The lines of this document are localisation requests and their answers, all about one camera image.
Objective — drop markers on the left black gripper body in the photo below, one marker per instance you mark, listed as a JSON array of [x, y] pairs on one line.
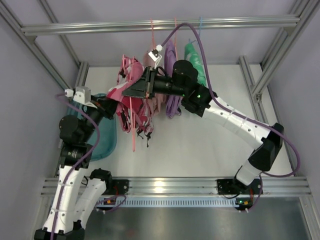
[[108, 107]]

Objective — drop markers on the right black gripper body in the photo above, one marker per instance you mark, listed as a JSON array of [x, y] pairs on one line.
[[149, 83]]

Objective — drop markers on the pink patterned trousers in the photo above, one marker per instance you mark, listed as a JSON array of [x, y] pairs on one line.
[[141, 109]]

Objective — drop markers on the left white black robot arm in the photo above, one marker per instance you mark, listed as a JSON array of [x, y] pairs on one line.
[[69, 214]]

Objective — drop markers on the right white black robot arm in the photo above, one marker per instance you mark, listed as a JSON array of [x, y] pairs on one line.
[[265, 140]]

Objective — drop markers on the light pink trousers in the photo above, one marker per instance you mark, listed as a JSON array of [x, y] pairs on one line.
[[147, 62]]

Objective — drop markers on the purple trousers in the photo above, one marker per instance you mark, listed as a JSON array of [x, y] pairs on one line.
[[173, 102]]

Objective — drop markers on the green patterned trousers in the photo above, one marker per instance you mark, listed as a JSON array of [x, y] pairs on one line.
[[191, 55]]

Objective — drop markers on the teal plastic bin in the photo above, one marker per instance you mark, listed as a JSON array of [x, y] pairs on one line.
[[108, 132]]

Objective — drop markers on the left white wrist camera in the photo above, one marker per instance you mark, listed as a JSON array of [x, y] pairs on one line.
[[81, 95]]

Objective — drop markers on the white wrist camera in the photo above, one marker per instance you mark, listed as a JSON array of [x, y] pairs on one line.
[[81, 95], [155, 55]]

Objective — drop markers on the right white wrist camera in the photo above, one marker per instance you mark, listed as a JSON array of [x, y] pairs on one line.
[[155, 55]]

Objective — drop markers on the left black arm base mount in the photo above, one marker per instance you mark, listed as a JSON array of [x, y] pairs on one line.
[[117, 187]]

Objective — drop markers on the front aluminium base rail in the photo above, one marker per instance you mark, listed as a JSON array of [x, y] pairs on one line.
[[186, 187]]

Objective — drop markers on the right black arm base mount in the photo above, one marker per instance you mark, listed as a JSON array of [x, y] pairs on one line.
[[231, 186]]

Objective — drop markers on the slotted grey cable duct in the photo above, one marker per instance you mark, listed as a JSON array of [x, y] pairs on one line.
[[167, 202]]

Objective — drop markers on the aluminium hanging rail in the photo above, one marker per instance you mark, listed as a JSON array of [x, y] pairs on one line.
[[262, 21]]

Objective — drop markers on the aluminium frame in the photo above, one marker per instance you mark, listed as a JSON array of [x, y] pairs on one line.
[[276, 53]]

